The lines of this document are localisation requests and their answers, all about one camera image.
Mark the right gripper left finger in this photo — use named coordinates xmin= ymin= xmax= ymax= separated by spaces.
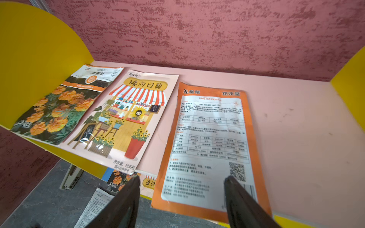
xmin=86 ymin=176 xmax=141 ymax=228

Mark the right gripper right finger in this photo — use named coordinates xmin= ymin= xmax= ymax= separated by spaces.
xmin=224 ymin=176 xmax=280 ymax=228

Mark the white seed bag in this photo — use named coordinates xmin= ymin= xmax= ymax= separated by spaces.
xmin=74 ymin=188 xmax=114 ymax=228

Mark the sunflower shop seed bag top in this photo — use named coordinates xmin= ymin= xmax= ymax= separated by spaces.
xmin=60 ymin=69 xmax=179 ymax=174

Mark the orange bordered seed bag top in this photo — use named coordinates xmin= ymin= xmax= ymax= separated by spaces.
xmin=151 ymin=83 xmax=271 ymax=223

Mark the marigold seed bag lower shelf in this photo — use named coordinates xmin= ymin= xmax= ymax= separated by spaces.
xmin=102 ymin=168 xmax=134 ymax=193

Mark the marigold seed bag shelf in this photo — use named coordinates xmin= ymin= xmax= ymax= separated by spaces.
xmin=102 ymin=168 xmax=134 ymax=193
xmin=11 ymin=65 xmax=123 ymax=145

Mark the sunflower seed bag lower left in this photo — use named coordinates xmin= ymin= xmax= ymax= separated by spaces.
xmin=135 ymin=173 xmax=156 ymax=200

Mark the yellow shelf unit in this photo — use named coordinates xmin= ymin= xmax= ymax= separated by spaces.
xmin=1 ymin=2 xmax=365 ymax=228

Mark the marigold seed bag top shelf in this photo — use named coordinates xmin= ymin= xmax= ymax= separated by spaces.
xmin=11 ymin=65 xmax=123 ymax=145

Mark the stapler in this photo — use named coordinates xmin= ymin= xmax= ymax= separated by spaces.
xmin=60 ymin=164 xmax=84 ymax=190

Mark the left aluminium corner post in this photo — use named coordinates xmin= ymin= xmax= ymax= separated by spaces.
xmin=29 ymin=0 xmax=53 ymax=15

